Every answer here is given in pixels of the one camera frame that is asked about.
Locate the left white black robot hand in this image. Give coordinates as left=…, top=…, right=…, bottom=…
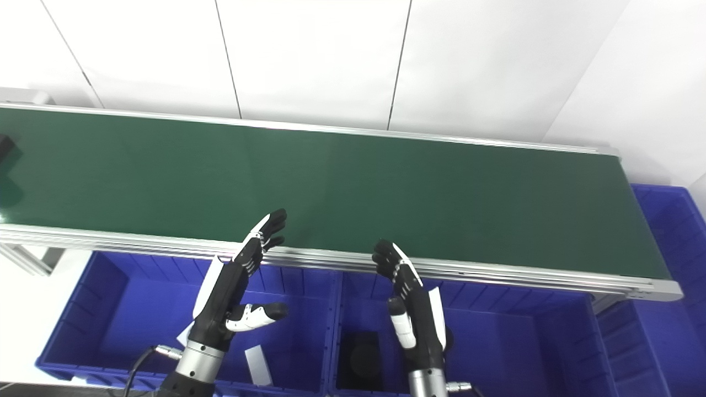
left=188, top=208, right=289, bottom=353

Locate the aluminium conveyor leg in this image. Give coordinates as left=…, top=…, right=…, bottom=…
left=593, top=292, right=627, bottom=315
left=0, top=243, right=64, bottom=276

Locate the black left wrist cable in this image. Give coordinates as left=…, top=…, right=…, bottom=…
left=124, top=345, right=184, bottom=397

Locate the green conveyor belt aluminium frame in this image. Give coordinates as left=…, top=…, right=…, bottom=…
left=0, top=102, right=683, bottom=301

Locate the black square part with cylinder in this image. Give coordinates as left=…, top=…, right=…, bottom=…
left=338, top=331, right=382, bottom=389

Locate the blue plastic bin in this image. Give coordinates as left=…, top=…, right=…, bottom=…
left=596, top=185, right=706, bottom=397
left=36, top=251, right=340, bottom=397
left=330, top=271, right=618, bottom=397

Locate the grey conveyor end housing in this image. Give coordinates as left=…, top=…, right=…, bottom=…
left=0, top=87, right=56, bottom=106

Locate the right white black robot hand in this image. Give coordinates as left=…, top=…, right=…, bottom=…
left=372, top=240, right=447, bottom=373

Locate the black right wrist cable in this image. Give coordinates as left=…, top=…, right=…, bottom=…
left=446, top=380, right=480, bottom=397

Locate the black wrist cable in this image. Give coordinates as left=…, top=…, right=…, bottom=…
left=124, top=345, right=184, bottom=397
left=446, top=380, right=480, bottom=397

